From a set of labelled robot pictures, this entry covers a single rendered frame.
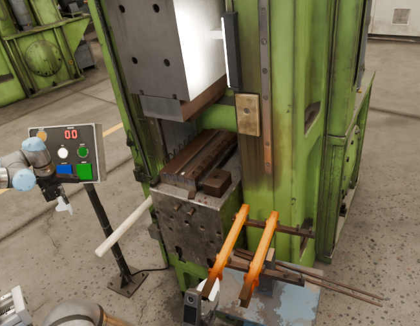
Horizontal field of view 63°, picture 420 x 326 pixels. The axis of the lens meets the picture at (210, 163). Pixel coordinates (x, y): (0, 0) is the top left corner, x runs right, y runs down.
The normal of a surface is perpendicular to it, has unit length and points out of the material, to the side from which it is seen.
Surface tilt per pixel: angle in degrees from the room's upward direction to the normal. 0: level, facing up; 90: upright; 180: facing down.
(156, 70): 90
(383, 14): 90
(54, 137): 60
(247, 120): 90
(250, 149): 90
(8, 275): 0
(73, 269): 0
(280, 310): 0
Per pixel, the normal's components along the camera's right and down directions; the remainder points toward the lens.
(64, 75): 0.67, 0.35
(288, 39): -0.50, 0.54
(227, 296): -0.12, -0.81
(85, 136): -0.14, 0.09
